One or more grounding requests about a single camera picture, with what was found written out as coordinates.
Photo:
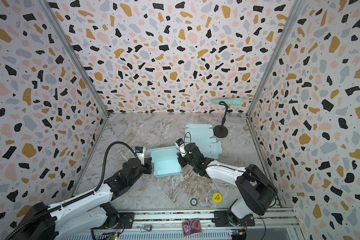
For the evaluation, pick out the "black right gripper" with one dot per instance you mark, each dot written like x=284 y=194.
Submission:
x=184 y=160

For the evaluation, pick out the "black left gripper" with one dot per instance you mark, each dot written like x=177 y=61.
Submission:
x=148 y=164

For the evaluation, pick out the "mint paper box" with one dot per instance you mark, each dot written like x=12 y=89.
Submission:
x=203 y=136
x=165 y=161

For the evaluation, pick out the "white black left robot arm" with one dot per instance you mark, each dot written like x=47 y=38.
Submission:
x=89 y=210

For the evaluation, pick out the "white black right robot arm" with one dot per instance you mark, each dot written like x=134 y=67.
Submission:
x=256 y=189

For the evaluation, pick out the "flat mint paper box blank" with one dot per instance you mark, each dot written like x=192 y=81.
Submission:
x=203 y=136

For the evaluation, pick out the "black microphone stand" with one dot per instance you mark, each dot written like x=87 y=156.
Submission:
x=221 y=131

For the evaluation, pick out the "yellow round sticker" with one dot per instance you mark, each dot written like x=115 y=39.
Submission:
x=217 y=198

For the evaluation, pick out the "purple snack packet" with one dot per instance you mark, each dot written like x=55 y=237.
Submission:
x=191 y=227

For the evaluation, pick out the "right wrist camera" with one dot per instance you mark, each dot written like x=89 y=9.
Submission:
x=181 y=146

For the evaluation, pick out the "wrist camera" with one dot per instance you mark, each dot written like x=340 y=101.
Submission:
x=181 y=146
x=140 y=153

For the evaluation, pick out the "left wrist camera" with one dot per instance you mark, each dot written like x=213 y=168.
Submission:
x=140 y=153

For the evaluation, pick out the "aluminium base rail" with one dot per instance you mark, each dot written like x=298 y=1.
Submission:
x=276 y=224

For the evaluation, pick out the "aluminium left corner post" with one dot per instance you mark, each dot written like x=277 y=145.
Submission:
x=53 y=21

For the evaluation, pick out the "aluminium corner post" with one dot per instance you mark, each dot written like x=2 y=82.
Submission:
x=294 y=14
x=53 y=21

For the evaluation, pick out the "aluminium right corner post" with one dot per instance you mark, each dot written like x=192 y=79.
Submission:
x=294 y=14

